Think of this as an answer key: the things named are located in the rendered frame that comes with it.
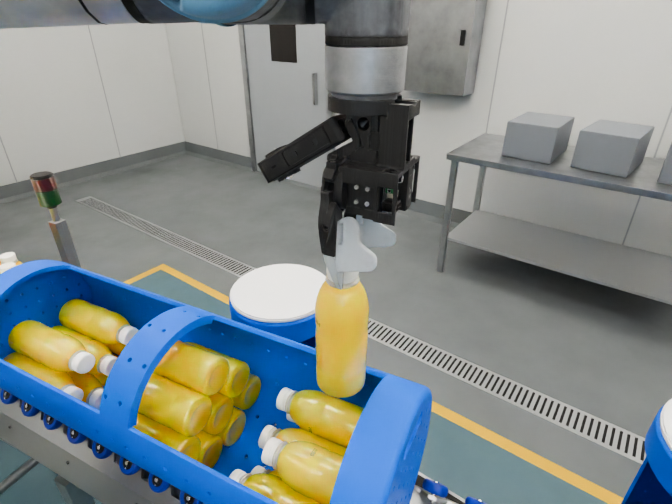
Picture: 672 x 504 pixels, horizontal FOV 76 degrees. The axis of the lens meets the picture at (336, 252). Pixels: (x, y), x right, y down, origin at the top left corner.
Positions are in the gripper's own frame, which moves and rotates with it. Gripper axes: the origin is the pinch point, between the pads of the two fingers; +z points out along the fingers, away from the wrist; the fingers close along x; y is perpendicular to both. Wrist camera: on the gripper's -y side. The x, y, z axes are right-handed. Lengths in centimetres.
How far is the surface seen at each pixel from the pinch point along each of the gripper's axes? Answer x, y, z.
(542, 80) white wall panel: 325, 5, 16
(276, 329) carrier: 29, -32, 42
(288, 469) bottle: -8.5, -4.2, 30.1
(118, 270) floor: 137, -252, 144
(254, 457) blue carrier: 0, -18, 47
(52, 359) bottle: -9, -57, 31
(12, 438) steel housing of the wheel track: -14, -76, 58
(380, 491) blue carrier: -10.0, 10.0, 22.9
